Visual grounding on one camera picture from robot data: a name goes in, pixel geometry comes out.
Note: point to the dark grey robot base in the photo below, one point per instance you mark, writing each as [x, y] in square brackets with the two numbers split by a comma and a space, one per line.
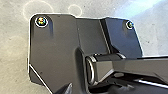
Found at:
[56, 53]

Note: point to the grey robot torso link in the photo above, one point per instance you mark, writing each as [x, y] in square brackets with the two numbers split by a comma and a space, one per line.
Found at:
[133, 66]

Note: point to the shiny base screw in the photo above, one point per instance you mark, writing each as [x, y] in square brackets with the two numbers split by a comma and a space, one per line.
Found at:
[129, 24]
[40, 21]

